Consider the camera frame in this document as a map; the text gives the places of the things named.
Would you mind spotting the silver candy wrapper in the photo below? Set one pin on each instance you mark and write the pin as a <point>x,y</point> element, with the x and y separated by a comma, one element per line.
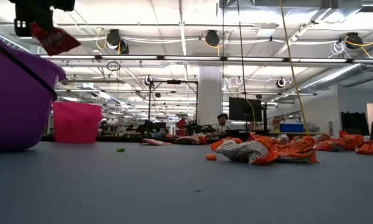
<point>283,136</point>

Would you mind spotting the small green round candy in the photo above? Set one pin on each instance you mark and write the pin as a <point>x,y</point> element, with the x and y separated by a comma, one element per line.
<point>121,150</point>

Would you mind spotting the red background object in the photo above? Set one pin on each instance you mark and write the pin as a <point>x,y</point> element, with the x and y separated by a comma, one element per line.
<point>181,124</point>

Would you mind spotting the pink plastic bucket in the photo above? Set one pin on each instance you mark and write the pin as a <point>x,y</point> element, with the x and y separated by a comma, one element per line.
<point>77,124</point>

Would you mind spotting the orange silver-striped Reese's pack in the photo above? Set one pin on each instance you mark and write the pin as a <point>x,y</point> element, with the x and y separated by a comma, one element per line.
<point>245,152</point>

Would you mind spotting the red Skittles candy pack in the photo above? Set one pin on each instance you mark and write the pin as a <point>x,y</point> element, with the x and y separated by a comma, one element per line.
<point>155,142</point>
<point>202,138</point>
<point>56,42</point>

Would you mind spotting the blue storage bin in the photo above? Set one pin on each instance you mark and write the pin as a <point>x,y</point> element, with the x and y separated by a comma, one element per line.
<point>292,127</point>

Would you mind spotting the white building column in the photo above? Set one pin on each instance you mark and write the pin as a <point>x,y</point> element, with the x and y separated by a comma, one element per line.
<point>209,93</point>

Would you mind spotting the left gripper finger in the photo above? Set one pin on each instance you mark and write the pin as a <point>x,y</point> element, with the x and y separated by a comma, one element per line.
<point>34,17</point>

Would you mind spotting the black monitor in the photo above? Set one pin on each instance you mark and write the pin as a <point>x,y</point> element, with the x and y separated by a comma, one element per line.
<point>245,109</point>

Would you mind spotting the person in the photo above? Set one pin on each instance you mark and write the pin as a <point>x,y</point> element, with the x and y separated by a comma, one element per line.
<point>222,119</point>

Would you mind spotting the small orange round candy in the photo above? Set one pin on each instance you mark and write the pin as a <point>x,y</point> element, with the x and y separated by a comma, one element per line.
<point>211,157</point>

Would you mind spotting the brown PayDay candy bar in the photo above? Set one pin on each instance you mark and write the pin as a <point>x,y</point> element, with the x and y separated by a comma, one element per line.
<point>186,140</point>

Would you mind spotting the black panel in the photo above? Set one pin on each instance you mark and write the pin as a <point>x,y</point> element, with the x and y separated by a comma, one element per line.
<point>354,124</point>

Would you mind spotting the black metal frame rig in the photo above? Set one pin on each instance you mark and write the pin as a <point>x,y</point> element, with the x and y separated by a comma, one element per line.
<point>174,81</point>

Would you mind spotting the purple plastic bucket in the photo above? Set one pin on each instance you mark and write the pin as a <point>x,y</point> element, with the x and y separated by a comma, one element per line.
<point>15,109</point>

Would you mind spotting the long ceiling light bar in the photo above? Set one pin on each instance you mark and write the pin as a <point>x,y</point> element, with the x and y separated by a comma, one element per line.
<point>189,58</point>

